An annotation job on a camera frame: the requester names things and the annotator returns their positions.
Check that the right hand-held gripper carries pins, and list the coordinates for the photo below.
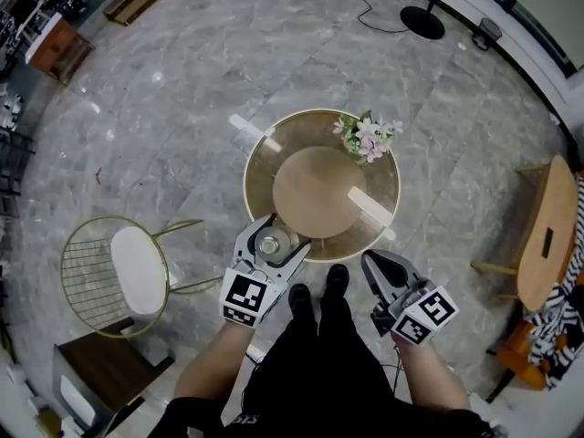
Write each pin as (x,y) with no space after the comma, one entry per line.
(424,313)

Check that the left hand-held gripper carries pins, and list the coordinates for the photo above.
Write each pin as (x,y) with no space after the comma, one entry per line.
(242,295)

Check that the person's right forearm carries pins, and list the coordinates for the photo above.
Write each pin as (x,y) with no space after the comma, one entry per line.
(429,377)

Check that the person's left forearm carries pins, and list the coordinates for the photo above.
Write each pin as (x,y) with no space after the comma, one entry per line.
(214,363)

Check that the round glass coffee table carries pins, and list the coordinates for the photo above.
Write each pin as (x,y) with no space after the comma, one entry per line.
(264,167)

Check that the person's right black shoe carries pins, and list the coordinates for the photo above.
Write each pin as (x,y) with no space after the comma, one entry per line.
(337,278)

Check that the person's black shoe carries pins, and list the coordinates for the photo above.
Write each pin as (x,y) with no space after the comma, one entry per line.
(301,299)
(337,278)

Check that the person's left black shoe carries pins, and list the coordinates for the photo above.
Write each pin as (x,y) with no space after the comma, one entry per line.
(301,299)

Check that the person's black trousers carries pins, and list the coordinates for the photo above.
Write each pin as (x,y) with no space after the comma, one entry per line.
(319,372)

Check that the white seat cushion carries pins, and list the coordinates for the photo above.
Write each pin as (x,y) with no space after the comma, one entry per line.
(139,269)

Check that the white flowers in vase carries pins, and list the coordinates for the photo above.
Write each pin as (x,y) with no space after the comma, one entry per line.
(369,137)

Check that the oval wooden table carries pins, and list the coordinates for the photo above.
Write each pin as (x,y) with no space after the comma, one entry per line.
(543,281)

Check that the orange sofa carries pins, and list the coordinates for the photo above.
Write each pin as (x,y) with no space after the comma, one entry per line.
(520,363)

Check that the black phone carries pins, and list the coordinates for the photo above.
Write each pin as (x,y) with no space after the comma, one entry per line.
(547,242)

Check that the black white striped blanket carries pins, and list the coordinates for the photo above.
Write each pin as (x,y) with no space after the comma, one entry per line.
(554,336)

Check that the person's black shirt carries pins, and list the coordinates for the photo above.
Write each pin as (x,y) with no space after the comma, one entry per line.
(191,418)

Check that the dark square side table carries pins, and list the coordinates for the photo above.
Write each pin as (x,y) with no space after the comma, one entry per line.
(118,372)

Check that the white flat device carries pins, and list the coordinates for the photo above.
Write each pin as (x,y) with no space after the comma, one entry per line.
(75,402)

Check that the black standing fan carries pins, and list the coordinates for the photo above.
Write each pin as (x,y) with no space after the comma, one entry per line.
(422,21)

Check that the black mesh waste bin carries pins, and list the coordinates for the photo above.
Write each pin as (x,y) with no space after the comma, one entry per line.
(486,32)

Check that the wooden cabinet with white top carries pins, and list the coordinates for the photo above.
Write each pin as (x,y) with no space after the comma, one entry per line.
(57,48)

